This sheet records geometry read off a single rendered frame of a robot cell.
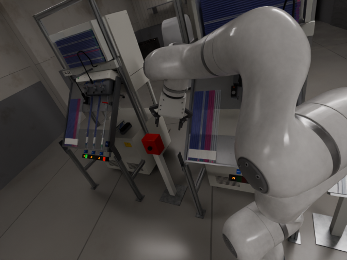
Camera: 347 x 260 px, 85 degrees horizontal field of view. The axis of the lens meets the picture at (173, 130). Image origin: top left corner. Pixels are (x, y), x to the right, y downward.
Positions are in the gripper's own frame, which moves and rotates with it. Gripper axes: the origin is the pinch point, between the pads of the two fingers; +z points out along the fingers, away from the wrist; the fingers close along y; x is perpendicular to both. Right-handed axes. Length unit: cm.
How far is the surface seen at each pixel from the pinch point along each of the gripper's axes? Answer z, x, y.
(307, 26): -35, -57, -67
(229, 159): 39, -22, -43
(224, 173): 86, -47, -60
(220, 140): 34, -33, -37
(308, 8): -43, -55, -61
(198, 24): -23, -75, -11
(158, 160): 86, -52, 1
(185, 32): -15, -85, -3
